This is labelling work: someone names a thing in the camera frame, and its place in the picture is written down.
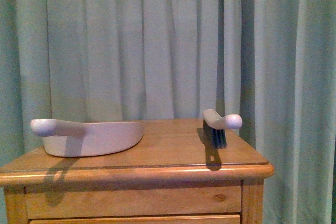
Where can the beige plastic dustpan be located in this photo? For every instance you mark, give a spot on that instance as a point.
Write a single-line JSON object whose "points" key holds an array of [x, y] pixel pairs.
{"points": [[73, 139]]}

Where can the beige hand brush black bristles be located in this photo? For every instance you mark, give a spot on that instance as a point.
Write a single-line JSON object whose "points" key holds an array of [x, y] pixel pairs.
{"points": [[214, 126]]}

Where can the wooden cabinet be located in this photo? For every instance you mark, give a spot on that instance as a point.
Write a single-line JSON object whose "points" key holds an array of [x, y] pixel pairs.
{"points": [[172, 175]]}

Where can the green curtain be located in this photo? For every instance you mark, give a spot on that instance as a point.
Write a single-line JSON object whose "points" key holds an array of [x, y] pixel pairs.
{"points": [[270, 61]]}

